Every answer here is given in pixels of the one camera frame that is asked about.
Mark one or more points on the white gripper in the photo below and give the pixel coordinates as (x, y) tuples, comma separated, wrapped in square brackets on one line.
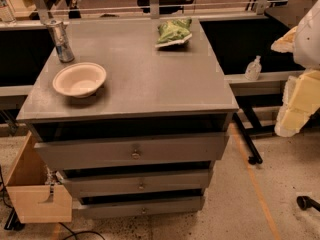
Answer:
[(309, 40)]

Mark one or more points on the green jalapeno chip bag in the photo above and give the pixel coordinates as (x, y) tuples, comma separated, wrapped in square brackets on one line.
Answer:
[(174, 32)]

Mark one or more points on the clear sanitizer bottle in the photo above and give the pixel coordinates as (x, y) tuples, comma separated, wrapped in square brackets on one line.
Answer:
[(253, 69)]

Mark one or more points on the black table leg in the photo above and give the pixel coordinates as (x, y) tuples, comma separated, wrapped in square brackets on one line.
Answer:
[(255, 157)]

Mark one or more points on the top grey drawer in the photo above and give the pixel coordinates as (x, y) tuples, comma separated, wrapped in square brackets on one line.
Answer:
[(99, 153)]

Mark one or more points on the grey drawer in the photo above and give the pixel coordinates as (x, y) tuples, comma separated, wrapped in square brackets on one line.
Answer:
[(99, 153), (141, 208), (137, 183)]

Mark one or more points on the black caster foot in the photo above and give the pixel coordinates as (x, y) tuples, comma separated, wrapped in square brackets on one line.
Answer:
[(305, 202)]

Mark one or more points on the grey drawer cabinet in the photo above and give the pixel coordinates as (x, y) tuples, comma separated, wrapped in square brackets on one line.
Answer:
[(148, 92)]

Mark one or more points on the white paper bowl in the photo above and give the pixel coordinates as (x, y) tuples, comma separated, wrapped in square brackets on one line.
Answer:
[(79, 80)]

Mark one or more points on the middle grey drawer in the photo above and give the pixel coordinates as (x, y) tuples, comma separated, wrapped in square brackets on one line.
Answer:
[(137, 183)]

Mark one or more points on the silver drink can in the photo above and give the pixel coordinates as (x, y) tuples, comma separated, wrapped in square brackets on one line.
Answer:
[(57, 31)]

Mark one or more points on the bottom grey drawer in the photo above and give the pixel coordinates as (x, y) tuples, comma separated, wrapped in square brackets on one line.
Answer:
[(141, 208)]

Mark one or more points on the light wooden box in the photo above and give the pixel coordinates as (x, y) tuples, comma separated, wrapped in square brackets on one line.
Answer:
[(34, 198)]

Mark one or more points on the grey metal rail frame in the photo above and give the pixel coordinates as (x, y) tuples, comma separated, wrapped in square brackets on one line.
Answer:
[(290, 11)]

